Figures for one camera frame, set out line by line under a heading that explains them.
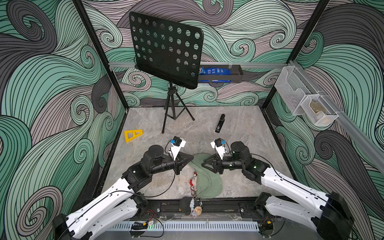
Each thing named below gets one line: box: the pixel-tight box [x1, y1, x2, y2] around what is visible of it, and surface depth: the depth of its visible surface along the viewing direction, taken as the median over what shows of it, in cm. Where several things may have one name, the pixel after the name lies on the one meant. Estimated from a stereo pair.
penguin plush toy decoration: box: [189, 171, 203, 219], surface depth 72 cm
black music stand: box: [129, 11, 204, 134], surface depth 68 cm
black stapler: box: [215, 114, 225, 134], surface depth 109 cm
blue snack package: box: [198, 67, 232, 75], surface depth 94 cm
